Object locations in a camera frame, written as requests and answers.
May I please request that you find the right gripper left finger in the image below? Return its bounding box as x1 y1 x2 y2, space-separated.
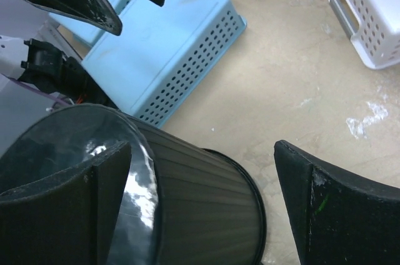
1 142 131 264

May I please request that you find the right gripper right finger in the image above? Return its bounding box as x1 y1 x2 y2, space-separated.
274 140 399 264

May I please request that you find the blue plastic basket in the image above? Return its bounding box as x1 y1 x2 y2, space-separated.
46 0 138 49
82 0 246 127

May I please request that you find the large black plastic bin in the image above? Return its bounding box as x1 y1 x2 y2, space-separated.
2 104 267 264

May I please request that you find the white plastic basket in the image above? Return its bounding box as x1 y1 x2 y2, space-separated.
328 0 399 70

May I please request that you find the aluminium table frame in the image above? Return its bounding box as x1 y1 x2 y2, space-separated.
36 18 90 61

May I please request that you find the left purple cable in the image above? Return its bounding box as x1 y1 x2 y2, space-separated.
6 77 69 106

